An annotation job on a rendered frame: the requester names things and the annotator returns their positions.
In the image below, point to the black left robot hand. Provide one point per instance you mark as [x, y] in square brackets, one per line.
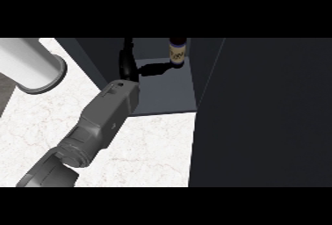
[125, 63]

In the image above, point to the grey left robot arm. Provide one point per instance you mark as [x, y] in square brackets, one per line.
[100, 117]

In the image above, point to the dark grey cabinet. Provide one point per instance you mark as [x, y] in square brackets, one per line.
[162, 88]

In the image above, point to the dark wine bottle, cream label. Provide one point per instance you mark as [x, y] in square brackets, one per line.
[177, 52]

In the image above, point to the dark grey cabinet door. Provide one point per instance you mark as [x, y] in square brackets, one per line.
[263, 114]

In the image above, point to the white cylindrical appliance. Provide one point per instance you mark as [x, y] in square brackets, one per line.
[28, 63]

